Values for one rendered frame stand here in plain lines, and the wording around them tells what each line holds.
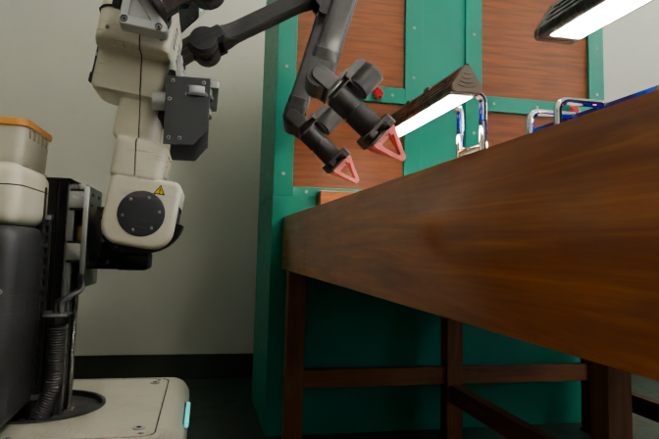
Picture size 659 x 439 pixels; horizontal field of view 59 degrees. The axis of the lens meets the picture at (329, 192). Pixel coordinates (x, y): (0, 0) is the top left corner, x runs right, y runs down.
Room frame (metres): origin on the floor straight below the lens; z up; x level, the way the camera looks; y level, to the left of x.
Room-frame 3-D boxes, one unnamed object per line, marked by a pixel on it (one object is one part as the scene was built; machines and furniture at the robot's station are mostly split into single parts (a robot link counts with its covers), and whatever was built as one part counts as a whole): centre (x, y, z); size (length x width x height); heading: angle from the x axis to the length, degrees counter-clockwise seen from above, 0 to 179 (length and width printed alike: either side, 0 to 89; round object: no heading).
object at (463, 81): (1.66, -0.26, 1.08); 0.62 x 0.08 x 0.07; 12
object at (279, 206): (2.46, -0.40, 0.42); 1.36 x 0.55 x 0.84; 102
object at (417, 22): (2.46, -0.40, 1.32); 1.36 x 0.55 x 0.95; 102
